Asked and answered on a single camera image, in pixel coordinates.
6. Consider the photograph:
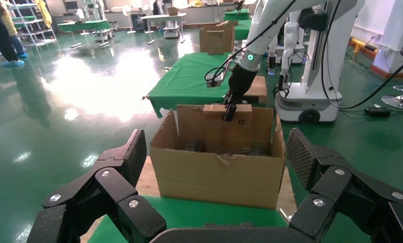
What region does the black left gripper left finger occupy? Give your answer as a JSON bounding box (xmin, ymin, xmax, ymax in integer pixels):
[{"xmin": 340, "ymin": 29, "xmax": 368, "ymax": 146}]
[{"xmin": 26, "ymin": 129, "xmax": 167, "ymax": 243}]

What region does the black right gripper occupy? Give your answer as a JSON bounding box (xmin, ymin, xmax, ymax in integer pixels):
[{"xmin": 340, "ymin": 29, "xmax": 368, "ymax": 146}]
[{"xmin": 222, "ymin": 63, "xmax": 258, "ymax": 122}]

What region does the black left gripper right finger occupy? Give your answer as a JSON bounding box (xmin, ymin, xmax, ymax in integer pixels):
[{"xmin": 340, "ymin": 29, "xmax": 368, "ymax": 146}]
[{"xmin": 285, "ymin": 127, "xmax": 403, "ymax": 243}]

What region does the small brown cardboard box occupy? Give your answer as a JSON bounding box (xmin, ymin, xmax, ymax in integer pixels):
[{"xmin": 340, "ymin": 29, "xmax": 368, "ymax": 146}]
[{"xmin": 202, "ymin": 103, "xmax": 253, "ymax": 155}]

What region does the large open cardboard carton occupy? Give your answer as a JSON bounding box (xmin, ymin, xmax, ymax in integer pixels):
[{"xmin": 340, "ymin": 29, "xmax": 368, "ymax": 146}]
[{"xmin": 149, "ymin": 104, "xmax": 286, "ymax": 211}]

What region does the closed brown cardboard carton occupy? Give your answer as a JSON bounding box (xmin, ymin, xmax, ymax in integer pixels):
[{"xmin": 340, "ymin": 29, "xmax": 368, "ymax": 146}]
[{"xmin": 199, "ymin": 20, "xmax": 239, "ymax": 56}]

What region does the green tablecloth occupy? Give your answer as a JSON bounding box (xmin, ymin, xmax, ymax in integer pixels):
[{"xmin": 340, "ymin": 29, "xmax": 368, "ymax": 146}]
[
  {"xmin": 222, "ymin": 8, "xmax": 251, "ymax": 21},
  {"xmin": 87, "ymin": 195, "xmax": 289, "ymax": 243},
  {"xmin": 147, "ymin": 52, "xmax": 242, "ymax": 118},
  {"xmin": 234, "ymin": 19, "xmax": 255, "ymax": 43}
]

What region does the black power adapter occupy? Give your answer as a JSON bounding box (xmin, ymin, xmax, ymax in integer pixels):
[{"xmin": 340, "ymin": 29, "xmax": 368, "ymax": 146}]
[{"xmin": 364, "ymin": 106, "xmax": 392, "ymax": 118}]

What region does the white table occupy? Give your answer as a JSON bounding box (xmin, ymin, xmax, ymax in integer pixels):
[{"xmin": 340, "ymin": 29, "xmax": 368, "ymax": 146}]
[{"xmin": 140, "ymin": 13, "xmax": 188, "ymax": 35}]

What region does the white wheeled robot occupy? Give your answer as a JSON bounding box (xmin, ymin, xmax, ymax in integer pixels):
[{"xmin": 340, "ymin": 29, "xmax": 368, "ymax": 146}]
[{"xmin": 267, "ymin": 0, "xmax": 366, "ymax": 124}]

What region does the white standing fan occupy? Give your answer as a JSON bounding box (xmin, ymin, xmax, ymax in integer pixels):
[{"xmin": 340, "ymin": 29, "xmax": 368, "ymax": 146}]
[{"xmin": 121, "ymin": 5, "xmax": 137, "ymax": 35}]

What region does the yellow floor object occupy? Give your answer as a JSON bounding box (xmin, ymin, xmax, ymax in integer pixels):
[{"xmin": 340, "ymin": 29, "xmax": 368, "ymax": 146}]
[{"xmin": 350, "ymin": 37, "xmax": 368, "ymax": 54}]

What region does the metal shelf rack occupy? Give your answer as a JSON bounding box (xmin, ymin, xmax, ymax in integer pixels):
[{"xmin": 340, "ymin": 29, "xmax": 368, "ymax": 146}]
[{"xmin": 7, "ymin": 0, "xmax": 58, "ymax": 48}]

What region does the green covered table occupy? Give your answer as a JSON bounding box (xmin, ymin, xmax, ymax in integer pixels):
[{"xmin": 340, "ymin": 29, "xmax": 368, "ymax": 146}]
[{"xmin": 57, "ymin": 19, "xmax": 111, "ymax": 33}]

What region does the yellow hanging garment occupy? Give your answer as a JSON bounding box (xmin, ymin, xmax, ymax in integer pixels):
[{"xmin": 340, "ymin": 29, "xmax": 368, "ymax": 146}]
[{"xmin": 34, "ymin": 0, "xmax": 53, "ymax": 29}]

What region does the person in black clothes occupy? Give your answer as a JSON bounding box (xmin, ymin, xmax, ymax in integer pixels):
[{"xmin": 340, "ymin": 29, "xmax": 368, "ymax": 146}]
[{"xmin": 0, "ymin": 0, "xmax": 25, "ymax": 68}]

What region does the person in yellow top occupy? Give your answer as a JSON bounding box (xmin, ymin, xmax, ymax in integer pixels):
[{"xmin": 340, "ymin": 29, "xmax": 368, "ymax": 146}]
[{"xmin": 0, "ymin": 0, "xmax": 28, "ymax": 59}]

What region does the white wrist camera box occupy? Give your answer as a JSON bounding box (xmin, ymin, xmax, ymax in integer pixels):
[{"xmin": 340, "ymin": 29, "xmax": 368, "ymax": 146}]
[{"xmin": 206, "ymin": 71, "xmax": 223, "ymax": 89}]

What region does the silver camera mount bracket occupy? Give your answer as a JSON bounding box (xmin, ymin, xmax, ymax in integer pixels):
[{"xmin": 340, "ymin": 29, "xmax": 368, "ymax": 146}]
[{"xmin": 218, "ymin": 60, "xmax": 242, "ymax": 83}]

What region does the black camera cable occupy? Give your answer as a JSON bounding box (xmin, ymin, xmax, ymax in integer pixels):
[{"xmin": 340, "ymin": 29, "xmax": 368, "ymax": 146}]
[{"xmin": 204, "ymin": 0, "xmax": 403, "ymax": 110}]

